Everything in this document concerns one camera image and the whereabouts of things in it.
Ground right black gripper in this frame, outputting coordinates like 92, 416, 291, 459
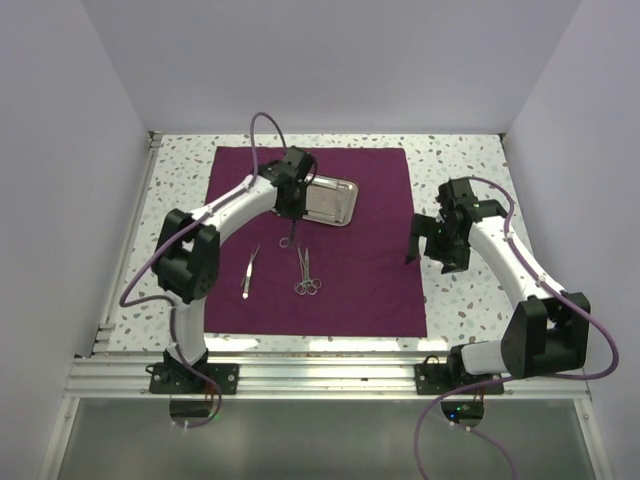
406, 213, 471, 275

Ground steel clamp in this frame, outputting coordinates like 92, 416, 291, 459
279, 219, 298, 249

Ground purple cloth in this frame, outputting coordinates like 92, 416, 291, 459
204, 148, 426, 337

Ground steel forceps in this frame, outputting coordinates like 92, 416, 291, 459
293, 248, 316, 296

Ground steel scissors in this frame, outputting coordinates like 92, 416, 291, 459
294, 249, 322, 296

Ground steel tweezers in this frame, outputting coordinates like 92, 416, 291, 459
241, 245, 260, 300

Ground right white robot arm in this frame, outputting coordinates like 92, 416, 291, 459
406, 214, 590, 393

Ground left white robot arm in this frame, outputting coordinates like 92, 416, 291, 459
151, 165, 310, 393

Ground steel instrument tray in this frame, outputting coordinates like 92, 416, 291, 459
303, 175, 359, 227

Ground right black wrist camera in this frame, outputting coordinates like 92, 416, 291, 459
436, 178, 478, 213

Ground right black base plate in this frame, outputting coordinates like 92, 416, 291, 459
413, 354, 501, 395

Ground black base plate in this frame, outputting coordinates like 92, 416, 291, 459
145, 363, 240, 395
413, 354, 501, 395

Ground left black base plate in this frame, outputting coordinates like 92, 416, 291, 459
145, 363, 240, 395

